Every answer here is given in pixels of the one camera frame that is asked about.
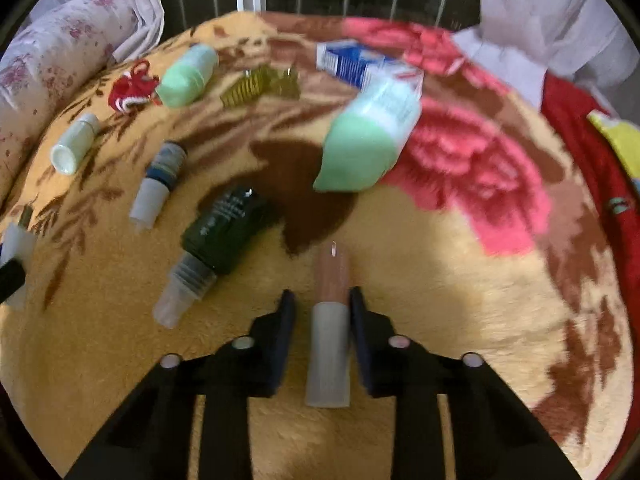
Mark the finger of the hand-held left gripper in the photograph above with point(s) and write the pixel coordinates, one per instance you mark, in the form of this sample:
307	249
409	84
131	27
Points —
11	280

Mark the white floral rolled quilt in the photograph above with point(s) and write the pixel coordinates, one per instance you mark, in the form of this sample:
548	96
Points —
45	60

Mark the large light green tube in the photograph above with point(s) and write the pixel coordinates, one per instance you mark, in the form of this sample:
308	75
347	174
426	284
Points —
355	150

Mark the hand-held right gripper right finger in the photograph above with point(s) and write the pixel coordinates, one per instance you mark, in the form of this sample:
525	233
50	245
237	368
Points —
361	332

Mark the white plastic bottle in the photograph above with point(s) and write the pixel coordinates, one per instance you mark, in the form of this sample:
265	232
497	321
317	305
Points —
20	242

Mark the olive hair claw clip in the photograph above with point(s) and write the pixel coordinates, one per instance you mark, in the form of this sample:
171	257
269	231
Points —
245	87
287	82

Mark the beige tube with grey cap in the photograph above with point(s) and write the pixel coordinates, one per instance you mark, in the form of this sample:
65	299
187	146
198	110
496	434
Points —
327	350

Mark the red cloth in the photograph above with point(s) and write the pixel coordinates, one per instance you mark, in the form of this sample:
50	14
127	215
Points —
600	180

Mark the sheer white curtain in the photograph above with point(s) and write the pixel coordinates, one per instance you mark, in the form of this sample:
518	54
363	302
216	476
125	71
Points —
540	10
145	5

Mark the yellow printed cloth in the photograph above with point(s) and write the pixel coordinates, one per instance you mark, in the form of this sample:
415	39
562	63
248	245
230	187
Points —
622	141

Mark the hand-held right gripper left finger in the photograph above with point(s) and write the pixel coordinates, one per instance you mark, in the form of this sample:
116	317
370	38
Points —
285	332

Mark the yellow floral plush blanket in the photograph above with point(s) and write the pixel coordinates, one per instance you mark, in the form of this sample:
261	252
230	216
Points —
450	290

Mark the blue and white carton box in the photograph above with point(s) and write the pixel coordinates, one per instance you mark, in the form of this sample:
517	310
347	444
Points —
345	62

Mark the blue bottle with white cap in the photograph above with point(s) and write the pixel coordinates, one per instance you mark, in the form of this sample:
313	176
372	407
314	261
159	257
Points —
162	172

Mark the light green plastic bottle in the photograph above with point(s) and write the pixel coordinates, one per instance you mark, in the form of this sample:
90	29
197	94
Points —
182	80

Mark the small pale green bottle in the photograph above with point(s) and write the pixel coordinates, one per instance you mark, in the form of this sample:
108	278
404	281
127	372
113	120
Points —
70	152

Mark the dark green bottle clear cap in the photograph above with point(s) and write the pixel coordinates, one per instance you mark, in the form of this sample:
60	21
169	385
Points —
220	235

